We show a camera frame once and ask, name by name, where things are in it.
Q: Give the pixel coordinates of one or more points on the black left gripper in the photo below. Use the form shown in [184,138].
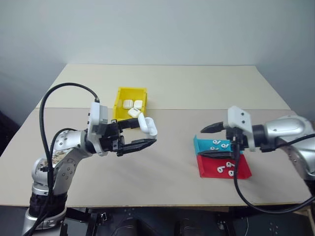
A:
[110,137]

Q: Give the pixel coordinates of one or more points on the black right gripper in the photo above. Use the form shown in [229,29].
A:
[240,141]

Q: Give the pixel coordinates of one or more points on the white earbud case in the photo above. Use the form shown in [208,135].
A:
[138,104]
[128,104]
[147,126]
[134,112]

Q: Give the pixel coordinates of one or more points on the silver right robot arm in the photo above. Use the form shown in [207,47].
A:
[288,127]

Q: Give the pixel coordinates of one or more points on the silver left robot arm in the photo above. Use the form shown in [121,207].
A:
[65,150]

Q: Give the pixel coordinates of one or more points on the closed white earbud case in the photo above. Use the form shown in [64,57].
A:
[128,104]
[138,104]
[134,112]

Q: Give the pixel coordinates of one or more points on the yellow plastic bin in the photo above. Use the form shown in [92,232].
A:
[118,108]

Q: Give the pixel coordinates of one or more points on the white earbud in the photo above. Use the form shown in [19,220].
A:
[214,148]
[216,142]
[231,173]
[220,169]
[224,145]
[230,164]

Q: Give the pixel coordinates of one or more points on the blue plastic tray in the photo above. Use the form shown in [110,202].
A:
[200,146]

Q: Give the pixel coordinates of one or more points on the red plastic tray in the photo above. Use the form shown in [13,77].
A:
[209,168]

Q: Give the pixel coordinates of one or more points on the dark rounded shape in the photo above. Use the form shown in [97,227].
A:
[197,227]

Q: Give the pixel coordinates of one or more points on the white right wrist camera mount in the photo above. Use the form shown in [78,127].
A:
[240,118]

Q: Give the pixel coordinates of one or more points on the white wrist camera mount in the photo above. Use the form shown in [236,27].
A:
[240,118]
[95,115]

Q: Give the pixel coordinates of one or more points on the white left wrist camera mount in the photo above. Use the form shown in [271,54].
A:
[95,115]

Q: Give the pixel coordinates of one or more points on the black metal frame under table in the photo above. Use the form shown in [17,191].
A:
[246,221]

